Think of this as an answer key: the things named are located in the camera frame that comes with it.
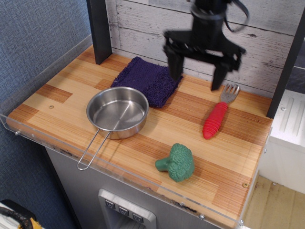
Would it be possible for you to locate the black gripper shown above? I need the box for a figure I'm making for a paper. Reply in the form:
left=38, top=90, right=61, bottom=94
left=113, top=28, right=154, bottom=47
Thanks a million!
left=163, top=9, right=245, bottom=91

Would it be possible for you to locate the red handled metal fork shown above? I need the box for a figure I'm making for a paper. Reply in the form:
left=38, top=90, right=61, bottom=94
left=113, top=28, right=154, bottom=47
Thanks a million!
left=202, top=84, right=240, bottom=139

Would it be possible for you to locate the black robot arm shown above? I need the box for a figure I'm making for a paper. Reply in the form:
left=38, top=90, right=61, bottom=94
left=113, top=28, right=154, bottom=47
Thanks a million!
left=163, top=0, right=246, bottom=91

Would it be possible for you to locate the yellow black object corner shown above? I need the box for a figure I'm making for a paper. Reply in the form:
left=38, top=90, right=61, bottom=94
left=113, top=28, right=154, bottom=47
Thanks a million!
left=0, top=199, right=43, bottom=229

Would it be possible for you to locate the purple folded towel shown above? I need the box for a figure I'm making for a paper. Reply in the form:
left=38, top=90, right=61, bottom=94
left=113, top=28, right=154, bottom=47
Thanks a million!
left=111, top=57, right=182, bottom=108

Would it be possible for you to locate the stainless steel saucepan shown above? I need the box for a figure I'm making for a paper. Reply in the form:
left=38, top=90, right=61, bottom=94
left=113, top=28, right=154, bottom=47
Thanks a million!
left=77, top=86, right=149, bottom=171

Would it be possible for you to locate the green toy broccoli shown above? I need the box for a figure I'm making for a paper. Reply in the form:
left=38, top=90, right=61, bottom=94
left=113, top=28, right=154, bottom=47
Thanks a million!
left=155, top=143, right=195, bottom=182

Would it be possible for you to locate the white toy sink counter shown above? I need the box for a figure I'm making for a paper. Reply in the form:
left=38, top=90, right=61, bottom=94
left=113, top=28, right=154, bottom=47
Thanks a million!
left=269, top=90, right=305, bottom=153

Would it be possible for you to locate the clear acrylic table guard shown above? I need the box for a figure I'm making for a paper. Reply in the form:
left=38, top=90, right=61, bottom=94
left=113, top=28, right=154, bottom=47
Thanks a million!
left=5, top=37, right=271, bottom=229

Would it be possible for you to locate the silver dispenser button panel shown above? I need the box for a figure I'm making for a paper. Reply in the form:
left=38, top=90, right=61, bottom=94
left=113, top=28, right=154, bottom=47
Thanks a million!
left=98, top=188, right=157, bottom=229

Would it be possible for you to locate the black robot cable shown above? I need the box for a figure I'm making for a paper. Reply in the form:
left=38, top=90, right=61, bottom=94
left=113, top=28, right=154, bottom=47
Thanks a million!
left=224, top=0, right=250, bottom=33

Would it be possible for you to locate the dark right shelf post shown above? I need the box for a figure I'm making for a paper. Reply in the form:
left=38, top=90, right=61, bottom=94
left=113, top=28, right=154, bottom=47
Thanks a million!
left=266, top=10, right=305, bottom=118

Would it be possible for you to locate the dark shelf post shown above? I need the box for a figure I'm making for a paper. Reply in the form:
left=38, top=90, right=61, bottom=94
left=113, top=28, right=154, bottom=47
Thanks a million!
left=266, top=10, right=305, bottom=118
left=86, top=0, right=112, bottom=64

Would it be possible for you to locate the dark left shelf post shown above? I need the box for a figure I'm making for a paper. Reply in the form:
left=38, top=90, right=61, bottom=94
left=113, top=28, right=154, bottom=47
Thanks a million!
left=86, top=0, right=112, bottom=64

